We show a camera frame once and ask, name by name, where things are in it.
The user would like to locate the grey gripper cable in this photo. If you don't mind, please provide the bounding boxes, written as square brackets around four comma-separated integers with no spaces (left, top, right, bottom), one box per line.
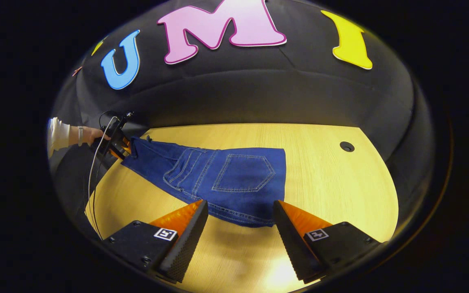
[87,116,119,241]

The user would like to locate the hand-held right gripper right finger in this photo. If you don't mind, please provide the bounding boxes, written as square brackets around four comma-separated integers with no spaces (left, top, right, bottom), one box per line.
[273,199,383,284]

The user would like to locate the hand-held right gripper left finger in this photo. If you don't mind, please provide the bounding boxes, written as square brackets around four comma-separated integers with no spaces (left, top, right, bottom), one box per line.
[102,199,209,284]

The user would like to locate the black backdrop cloth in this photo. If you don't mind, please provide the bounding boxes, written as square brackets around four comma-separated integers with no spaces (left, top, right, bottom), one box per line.
[48,0,436,241]

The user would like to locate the blue denim jeans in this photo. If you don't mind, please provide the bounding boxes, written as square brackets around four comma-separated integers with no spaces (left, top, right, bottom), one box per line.
[121,136,287,228]

